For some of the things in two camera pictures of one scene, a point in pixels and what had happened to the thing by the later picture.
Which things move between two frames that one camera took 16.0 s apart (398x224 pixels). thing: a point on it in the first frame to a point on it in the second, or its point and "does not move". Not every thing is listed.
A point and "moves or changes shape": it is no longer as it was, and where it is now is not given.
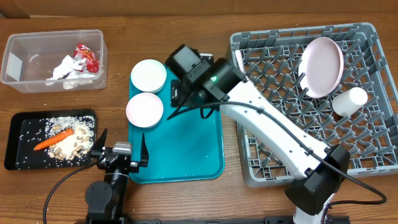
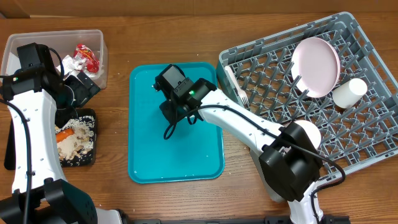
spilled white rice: x=78 y=146 does not move
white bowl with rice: x=148 y=76 to x=312 y=131
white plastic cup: x=349 y=102 moves or changes shape
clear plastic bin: x=55 y=61 does not move
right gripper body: x=180 y=89 to x=171 y=110
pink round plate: x=321 y=67 moves or changes shape
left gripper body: x=133 y=167 to x=75 y=94
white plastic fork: x=239 y=57 moves or changes shape
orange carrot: x=54 y=140 does not move
